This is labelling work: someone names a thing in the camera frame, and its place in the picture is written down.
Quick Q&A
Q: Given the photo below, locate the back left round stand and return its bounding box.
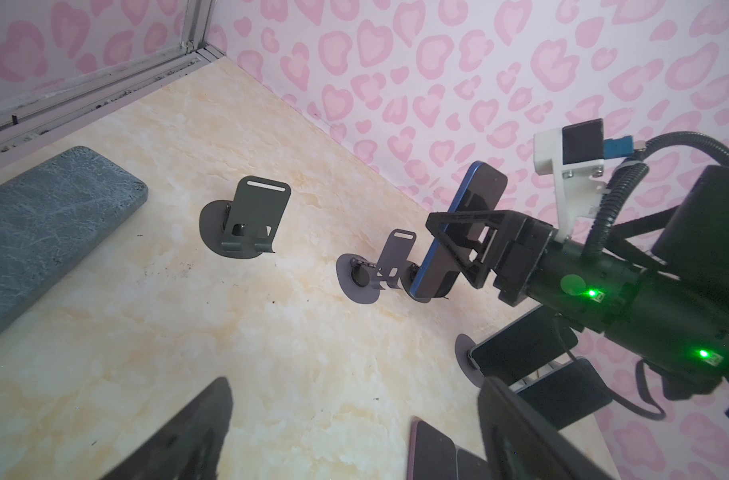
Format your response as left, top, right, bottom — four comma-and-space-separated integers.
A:
336, 229, 416, 305

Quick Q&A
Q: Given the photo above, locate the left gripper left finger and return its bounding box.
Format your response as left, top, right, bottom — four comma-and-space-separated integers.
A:
104, 376, 234, 479

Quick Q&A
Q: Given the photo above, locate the black phone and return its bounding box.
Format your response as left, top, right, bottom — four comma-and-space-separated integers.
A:
456, 447, 491, 480

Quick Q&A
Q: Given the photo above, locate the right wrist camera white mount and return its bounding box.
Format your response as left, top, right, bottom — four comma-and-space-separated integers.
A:
533, 118, 634, 243

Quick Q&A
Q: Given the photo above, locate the centre round black stand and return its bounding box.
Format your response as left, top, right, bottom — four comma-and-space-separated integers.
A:
400, 261, 458, 303

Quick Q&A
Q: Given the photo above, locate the front left round stand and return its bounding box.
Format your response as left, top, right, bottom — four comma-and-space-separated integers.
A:
198, 175, 292, 259

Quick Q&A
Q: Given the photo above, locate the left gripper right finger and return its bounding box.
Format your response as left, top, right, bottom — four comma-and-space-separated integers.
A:
477, 377, 609, 480

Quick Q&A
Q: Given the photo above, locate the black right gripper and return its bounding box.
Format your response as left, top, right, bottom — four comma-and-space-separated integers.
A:
426, 210, 553, 306

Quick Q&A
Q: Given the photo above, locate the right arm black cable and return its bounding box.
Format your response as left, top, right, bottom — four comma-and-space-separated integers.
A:
581, 131, 729, 262

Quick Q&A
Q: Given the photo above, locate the green phone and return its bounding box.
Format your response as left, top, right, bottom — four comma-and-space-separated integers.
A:
470, 305, 578, 385
515, 358, 612, 430

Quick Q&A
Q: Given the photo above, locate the left corner aluminium post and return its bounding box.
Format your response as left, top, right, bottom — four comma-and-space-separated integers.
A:
180, 0, 224, 62

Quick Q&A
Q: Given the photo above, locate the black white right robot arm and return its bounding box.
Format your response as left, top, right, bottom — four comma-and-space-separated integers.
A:
426, 165, 729, 418

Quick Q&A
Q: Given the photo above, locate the purple phone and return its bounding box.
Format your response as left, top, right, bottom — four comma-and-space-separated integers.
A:
406, 419, 457, 480

